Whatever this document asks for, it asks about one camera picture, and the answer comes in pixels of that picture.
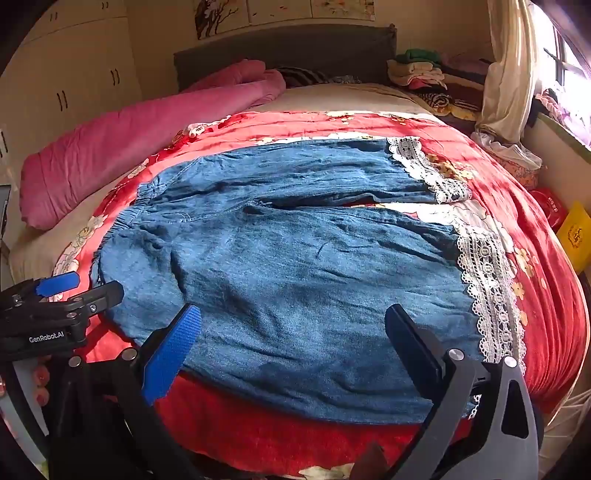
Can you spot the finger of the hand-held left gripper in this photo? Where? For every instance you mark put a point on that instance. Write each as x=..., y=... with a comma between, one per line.
x=57, y=283
x=99, y=299

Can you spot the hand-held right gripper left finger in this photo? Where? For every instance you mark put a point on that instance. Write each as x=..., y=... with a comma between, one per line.
x=171, y=355

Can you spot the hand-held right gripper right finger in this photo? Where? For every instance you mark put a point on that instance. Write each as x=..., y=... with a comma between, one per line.
x=411, y=341

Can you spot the blue denim pants lace trim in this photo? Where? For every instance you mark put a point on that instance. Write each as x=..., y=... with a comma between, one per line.
x=300, y=300

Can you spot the red floral blanket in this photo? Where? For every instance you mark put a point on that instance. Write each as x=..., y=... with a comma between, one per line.
x=277, y=447

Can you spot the pink quilt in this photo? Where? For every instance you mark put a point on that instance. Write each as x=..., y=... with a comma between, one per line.
x=115, y=138

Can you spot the red bag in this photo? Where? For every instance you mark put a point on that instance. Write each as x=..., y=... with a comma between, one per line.
x=549, y=207

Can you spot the yellow bag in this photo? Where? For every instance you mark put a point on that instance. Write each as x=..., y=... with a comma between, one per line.
x=577, y=235

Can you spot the white crumpled cloth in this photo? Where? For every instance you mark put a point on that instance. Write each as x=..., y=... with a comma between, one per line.
x=505, y=150

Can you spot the white wardrobe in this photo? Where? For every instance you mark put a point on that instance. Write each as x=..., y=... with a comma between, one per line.
x=78, y=46

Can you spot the pile of folded clothes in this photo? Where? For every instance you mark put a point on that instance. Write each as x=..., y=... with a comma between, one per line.
x=429, y=74

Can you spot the purple floral cloth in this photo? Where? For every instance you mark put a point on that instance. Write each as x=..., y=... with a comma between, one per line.
x=565, y=115

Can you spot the dark striped cloth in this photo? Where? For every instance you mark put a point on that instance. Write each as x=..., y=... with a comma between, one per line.
x=302, y=76

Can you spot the cream curtain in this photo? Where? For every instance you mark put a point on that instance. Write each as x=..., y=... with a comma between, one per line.
x=508, y=69

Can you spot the grey headboard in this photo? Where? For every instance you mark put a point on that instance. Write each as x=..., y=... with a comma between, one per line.
x=323, y=50

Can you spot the window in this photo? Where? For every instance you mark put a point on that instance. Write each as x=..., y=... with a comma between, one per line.
x=568, y=60

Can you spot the floral wall painting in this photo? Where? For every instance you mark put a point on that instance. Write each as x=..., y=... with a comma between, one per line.
x=341, y=8
x=221, y=18

